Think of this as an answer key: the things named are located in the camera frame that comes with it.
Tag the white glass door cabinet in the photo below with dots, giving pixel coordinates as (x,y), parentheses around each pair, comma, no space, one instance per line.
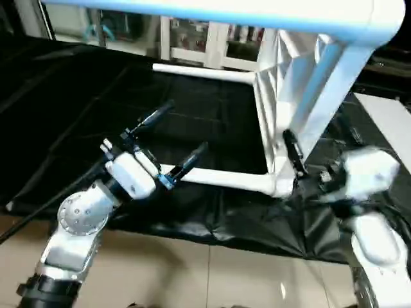
(205,45)

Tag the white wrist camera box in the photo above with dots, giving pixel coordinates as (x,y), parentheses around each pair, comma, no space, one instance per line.
(131,174)
(369,172)

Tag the teal plastic object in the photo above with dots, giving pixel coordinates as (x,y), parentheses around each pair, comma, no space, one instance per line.
(99,31)

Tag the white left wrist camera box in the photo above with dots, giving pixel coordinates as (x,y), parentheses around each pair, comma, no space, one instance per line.
(131,174)

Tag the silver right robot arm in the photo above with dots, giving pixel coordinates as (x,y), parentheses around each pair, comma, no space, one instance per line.
(379,244)

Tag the white side table board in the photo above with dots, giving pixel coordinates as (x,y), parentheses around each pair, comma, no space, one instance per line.
(392,122)

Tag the black plastic work mat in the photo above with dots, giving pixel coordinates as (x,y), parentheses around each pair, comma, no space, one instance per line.
(128,96)

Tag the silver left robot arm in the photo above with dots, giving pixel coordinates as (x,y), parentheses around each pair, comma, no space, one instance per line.
(77,224)

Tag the white plastic children's table top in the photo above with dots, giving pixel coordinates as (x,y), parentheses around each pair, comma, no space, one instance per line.
(308,96)

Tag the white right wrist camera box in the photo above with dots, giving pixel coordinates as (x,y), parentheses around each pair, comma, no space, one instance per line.
(369,172)

